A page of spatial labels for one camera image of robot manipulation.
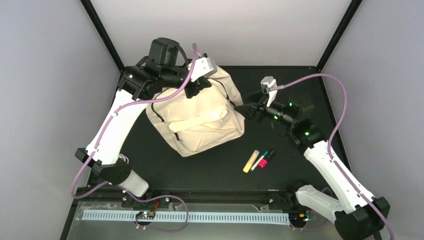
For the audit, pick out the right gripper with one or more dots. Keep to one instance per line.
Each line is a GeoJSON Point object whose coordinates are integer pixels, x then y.
{"type": "Point", "coordinates": [251, 110]}

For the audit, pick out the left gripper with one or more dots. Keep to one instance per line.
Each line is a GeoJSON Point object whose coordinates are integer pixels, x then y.
{"type": "Point", "coordinates": [198, 86]}

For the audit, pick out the beige canvas backpack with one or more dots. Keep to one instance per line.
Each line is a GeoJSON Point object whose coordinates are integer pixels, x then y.
{"type": "Point", "coordinates": [193, 125]}

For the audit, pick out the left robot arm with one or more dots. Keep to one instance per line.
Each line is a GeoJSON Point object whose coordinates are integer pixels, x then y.
{"type": "Point", "coordinates": [157, 77]}

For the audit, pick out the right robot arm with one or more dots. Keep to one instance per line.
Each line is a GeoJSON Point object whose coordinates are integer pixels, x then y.
{"type": "Point", "coordinates": [355, 212]}

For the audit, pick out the yellow highlighter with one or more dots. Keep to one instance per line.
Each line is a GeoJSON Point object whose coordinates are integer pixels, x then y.
{"type": "Point", "coordinates": [250, 161]}

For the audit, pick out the teal white marker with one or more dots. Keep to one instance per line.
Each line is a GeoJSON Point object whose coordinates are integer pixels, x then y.
{"type": "Point", "coordinates": [258, 161]}

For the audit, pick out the pink black highlighter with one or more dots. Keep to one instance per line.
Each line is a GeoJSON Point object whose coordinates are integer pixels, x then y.
{"type": "Point", "coordinates": [266, 159]}

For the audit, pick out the small circuit board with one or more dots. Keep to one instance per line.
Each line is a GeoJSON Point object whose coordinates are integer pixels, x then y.
{"type": "Point", "coordinates": [145, 215]}

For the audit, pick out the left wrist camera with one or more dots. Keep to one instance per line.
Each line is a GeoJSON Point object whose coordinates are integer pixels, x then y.
{"type": "Point", "coordinates": [204, 66]}

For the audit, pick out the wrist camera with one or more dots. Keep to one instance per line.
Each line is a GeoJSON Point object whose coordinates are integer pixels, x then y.
{"type": "Point", "coordinates": [268, 83]}
{"type": "Point", "coordinates": [204, 66]}

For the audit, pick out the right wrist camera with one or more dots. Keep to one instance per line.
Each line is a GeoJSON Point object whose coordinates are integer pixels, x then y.
{"type": "Point", "coordinates": [268, 83]}

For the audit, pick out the black frame rail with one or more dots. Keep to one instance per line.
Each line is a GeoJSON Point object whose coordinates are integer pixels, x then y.
{"type": "Point", "coordinates": [156, 199]}

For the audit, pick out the white charger with cable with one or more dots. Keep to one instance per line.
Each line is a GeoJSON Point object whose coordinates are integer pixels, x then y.
{"type": "Point", "coordinates": [124, 158]}

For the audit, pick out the light blue slotted cable duct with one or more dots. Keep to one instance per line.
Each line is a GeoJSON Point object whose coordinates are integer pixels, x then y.
{"type": "Point", "coordinates": [191, 217]}

